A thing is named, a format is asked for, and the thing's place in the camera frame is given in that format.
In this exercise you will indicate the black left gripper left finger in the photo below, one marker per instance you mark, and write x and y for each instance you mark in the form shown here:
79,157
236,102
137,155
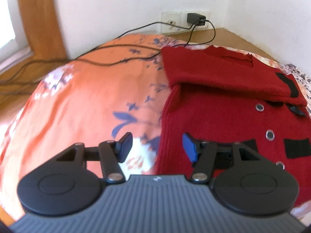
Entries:
110,154

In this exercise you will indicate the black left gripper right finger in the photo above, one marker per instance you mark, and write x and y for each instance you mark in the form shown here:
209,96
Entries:
207,156

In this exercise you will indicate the red knit sweater black trim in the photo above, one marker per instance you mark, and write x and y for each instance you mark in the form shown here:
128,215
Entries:
224,96

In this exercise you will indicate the orange floral bed sheet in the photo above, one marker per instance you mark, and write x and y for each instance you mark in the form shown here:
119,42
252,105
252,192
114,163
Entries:
119,88

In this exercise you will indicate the black power adapter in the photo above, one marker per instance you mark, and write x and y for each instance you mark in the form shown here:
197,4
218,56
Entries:
196,19

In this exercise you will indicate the wooden bed frame ledge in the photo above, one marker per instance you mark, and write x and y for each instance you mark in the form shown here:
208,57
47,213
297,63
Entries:
24,76

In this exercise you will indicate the white wall socket panel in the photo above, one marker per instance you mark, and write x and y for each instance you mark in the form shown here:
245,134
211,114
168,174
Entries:
177,22

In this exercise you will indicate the wooden door frame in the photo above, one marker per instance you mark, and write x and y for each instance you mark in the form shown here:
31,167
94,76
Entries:
41,27

